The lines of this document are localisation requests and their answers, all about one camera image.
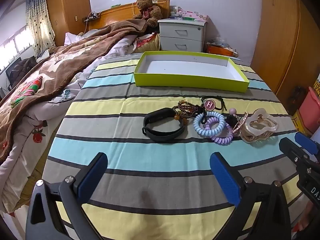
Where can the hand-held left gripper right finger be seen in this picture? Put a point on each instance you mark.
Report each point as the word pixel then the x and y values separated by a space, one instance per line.
pixel 225 180

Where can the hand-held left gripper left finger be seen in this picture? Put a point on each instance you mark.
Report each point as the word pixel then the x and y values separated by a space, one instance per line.
pixel 92 175

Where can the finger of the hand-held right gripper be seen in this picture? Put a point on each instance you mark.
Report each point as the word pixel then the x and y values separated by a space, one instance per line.
pixel 293 151
pixel 307 143

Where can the beige claw hair clip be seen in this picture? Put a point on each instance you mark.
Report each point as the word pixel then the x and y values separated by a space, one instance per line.
pixel 250 133

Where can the gold rhinestone hair clip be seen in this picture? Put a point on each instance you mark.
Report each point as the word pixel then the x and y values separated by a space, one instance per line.
pixel 240 123

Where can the black wristband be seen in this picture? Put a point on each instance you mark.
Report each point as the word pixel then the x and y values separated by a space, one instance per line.
pixel 160 136

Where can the green cardboard box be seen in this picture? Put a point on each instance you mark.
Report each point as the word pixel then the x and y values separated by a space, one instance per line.
pixel 187 81

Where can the yellow printed box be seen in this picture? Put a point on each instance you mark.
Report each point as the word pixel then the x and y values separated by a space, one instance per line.
pixel 300 125

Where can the pink plastic bin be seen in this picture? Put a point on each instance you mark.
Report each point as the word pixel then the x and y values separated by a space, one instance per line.
pixel 310 110

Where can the striped tablecloth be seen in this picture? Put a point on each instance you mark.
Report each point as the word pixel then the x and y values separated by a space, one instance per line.
pixel 150 180

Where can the black scrunchie pink ball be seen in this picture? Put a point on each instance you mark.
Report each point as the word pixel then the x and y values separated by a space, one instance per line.
pixel 231 122

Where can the wide wooden wardrobe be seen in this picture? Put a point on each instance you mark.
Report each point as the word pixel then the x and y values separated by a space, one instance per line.
pixel 280 42

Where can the brown patterned blanket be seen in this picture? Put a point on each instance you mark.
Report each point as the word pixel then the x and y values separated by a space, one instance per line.
pixel 57 67

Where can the orange storage box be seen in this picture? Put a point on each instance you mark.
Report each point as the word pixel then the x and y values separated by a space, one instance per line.
pixel 221 50

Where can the dark jacket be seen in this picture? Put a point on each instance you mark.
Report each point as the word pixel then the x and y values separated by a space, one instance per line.
pixel 22 70

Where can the yellow pillow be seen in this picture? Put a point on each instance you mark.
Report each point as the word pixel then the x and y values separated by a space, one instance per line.
pixel 148 45

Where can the white nightstand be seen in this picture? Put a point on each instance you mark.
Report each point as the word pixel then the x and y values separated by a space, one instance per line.
pixel 182 33

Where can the spotted curtain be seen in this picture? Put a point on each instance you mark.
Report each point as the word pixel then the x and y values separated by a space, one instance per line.
pixel 40 25

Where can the wooden headboard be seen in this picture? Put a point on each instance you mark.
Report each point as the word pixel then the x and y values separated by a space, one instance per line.
pixel 117 13

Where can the pink floral box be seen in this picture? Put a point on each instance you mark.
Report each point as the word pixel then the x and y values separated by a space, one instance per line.
pixel 197 16

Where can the narrow wooden wardrobe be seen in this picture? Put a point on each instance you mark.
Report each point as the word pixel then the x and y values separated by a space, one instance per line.
pixel 70 7

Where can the brown teddy bear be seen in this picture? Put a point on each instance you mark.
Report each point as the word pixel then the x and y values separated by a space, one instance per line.
pixel 147 7

